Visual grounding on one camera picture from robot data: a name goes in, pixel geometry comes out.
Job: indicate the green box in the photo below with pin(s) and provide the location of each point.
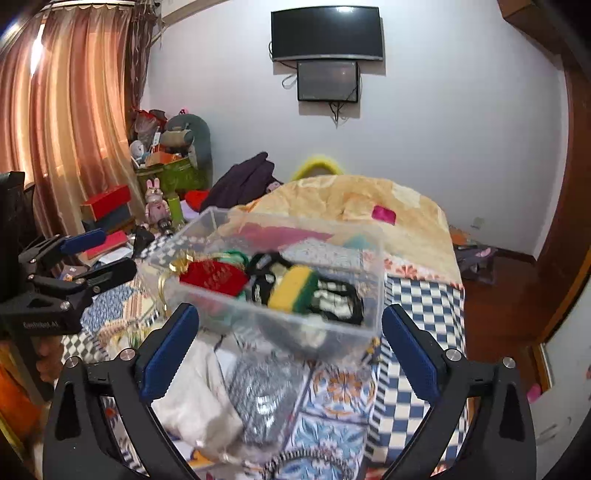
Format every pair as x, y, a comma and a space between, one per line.
178, 175

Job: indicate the red book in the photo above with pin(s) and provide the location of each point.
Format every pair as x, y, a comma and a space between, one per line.
111, 243

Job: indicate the clear plastic storage box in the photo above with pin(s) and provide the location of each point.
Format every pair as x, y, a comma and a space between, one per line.
277, 323

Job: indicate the yellow floral blanket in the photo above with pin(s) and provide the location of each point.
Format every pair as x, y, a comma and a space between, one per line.
332, 196

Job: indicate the grey patterned cloth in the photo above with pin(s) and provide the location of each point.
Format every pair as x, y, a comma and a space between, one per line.
263, 397

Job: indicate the white wall socket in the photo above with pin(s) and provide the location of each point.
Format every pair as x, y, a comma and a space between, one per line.
478, 223

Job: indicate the black and white striped band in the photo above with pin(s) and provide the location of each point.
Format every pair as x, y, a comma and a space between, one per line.
300, 459

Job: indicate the green bottle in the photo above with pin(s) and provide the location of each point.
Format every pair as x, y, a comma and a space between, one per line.
175, 210

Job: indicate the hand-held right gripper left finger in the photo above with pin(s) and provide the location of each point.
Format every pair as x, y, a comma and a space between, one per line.
168, 353

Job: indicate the black wall television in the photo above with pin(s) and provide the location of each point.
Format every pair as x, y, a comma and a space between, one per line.
327, 32

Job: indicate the black and white cloth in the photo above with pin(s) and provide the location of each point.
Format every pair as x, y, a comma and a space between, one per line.
339, 302

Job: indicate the red cushion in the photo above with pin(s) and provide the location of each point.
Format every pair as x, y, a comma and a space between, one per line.
196, 199

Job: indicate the wooden door frame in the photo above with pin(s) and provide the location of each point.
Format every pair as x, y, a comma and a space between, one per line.
568, 138

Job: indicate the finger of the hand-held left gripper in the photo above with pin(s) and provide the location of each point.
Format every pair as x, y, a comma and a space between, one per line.
85, 241
113, 273

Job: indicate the yellow and green sponge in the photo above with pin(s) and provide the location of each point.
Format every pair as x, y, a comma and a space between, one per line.
291, 288

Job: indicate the small black wall monitor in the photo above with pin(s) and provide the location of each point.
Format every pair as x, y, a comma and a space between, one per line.
328, 81

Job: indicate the white cloth bag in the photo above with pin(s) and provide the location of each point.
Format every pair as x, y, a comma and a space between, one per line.
198, 397

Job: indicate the dark purple clothing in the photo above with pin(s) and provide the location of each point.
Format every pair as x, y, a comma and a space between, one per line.
244, 182

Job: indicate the dark grey box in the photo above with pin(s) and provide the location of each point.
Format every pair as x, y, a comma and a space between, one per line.
113, 220

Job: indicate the red box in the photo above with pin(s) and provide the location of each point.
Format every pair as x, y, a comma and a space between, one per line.
106, 201

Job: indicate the orange striped curtain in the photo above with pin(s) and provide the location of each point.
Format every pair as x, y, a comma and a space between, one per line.
69, 101

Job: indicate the black device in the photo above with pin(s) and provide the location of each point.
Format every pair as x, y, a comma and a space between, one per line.
11, 217

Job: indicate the pink bunny figure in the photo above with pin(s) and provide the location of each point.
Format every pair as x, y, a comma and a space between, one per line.
156, 205

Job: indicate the small pink pouch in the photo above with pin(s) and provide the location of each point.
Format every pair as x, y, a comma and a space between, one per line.
384, 214

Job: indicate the dark bag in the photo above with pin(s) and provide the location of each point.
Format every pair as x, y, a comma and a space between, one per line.
475, 263

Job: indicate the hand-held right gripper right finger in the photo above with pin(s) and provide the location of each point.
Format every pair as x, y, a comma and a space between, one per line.
411, 357

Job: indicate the red embroidered pouch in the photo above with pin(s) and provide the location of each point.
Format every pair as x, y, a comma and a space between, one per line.
212, 277

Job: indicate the grey plush toy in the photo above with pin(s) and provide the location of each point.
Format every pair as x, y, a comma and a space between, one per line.
194, 134

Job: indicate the gold ribbon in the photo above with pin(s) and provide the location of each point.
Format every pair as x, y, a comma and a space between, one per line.
175, 265

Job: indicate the yellow plush item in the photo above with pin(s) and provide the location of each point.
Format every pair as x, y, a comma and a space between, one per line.
318, 164

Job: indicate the patterned patchwork bedsheet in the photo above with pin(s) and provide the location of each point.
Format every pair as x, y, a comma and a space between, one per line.
406, 415

